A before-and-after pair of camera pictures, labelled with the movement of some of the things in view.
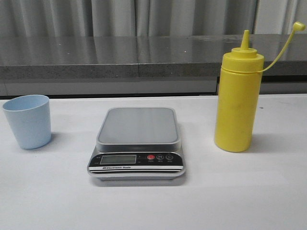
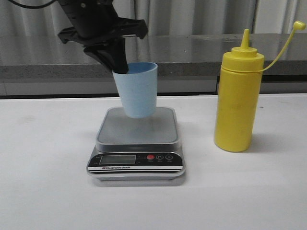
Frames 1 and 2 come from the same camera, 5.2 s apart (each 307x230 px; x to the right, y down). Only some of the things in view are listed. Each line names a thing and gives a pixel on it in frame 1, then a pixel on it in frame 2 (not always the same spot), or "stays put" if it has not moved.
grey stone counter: x=141 y=64 stays put
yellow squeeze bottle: x=239 y=95 stays put
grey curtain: x=151 y=18 stays put
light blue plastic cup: x=29 y=118 -> x=138 y=89
